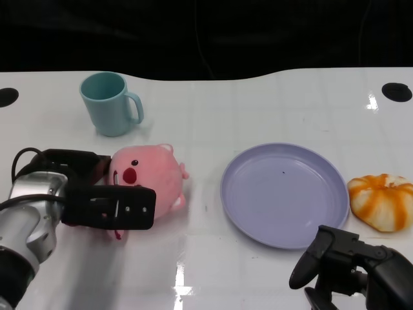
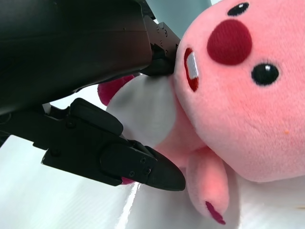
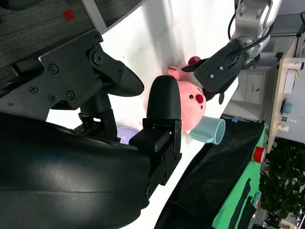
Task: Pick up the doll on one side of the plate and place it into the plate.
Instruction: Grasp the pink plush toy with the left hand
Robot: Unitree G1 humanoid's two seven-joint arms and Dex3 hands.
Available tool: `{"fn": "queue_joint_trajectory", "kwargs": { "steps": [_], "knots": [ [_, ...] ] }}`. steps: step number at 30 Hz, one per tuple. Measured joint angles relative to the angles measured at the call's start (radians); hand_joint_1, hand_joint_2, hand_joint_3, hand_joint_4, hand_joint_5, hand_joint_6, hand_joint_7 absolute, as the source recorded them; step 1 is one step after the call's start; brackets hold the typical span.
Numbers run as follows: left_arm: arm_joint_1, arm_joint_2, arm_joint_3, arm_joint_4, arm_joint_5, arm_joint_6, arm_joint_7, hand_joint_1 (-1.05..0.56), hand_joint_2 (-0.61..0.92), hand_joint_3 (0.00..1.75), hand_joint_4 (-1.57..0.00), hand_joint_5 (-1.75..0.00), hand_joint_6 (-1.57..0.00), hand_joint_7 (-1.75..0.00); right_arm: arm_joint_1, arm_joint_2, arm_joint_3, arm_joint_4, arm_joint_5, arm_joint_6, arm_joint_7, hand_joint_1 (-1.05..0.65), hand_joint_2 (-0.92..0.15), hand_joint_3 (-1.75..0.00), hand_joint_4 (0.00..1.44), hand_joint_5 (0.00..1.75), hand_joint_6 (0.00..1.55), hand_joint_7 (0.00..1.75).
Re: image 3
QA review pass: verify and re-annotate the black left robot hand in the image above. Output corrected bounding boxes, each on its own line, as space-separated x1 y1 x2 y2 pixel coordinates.
181 38 246 101

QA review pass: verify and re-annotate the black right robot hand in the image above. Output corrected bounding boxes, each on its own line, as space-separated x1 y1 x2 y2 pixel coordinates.
0 29 183 229

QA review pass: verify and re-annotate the pink plush pig doll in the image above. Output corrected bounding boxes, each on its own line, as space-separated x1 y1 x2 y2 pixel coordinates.
168 56 207 135

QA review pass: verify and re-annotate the purple round plate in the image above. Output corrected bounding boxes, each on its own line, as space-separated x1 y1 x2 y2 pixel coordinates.
116 127 140 145

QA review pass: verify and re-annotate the white cabinet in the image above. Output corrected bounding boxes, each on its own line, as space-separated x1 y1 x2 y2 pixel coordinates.
232 66 272 104

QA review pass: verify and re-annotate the light wooden desk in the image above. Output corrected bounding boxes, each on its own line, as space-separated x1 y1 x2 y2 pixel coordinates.
266 39 305 153

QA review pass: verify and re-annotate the teal plastic mug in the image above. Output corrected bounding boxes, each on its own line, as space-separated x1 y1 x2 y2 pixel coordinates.
190 116 226 146

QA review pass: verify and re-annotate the white office desk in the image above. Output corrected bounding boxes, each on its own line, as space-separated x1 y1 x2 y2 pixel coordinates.
259 33 301 52

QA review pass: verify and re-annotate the white box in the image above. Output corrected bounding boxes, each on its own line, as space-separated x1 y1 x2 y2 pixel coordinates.
283 73 296 94

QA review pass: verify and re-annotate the red tape roll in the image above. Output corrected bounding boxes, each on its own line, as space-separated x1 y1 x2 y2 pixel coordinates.
253 147 265 163

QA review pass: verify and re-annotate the black backdrop cloth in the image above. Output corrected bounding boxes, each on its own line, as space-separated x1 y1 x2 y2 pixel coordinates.
153 119 266 229

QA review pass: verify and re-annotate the green cloth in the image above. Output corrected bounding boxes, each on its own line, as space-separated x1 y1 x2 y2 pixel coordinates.
211 123 269 229

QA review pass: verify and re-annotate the green leafy plant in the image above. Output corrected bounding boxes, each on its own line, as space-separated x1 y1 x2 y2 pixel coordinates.
258 137 305 220

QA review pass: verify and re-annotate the white table leg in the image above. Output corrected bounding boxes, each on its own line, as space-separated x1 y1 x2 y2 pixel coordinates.
80 0 108 33

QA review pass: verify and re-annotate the red square floor marker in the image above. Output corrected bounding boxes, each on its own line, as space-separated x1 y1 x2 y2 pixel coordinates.
62 9 76 21

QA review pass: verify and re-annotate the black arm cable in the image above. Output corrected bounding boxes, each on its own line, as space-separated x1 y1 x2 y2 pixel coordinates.
228 9 275 54

